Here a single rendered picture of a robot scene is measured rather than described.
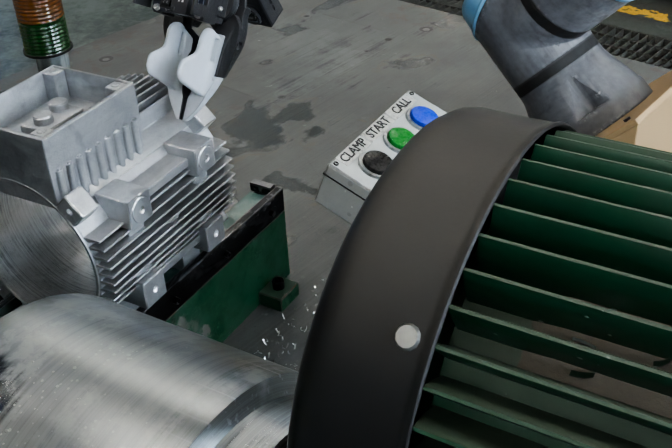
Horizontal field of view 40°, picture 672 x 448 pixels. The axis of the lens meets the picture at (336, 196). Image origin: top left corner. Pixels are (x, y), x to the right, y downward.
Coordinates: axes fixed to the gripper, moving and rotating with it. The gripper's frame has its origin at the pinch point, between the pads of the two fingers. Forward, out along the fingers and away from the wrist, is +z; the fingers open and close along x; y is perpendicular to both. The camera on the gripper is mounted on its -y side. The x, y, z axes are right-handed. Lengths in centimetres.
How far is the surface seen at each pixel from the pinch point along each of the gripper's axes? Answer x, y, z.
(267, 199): 1.0, -17.1, 9.1
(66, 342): 20.9, 35.6, 12.6
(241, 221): 0.9, -12.6, 11.7
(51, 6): -33.1, -12.5, -7.6
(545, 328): 50, 49, 1
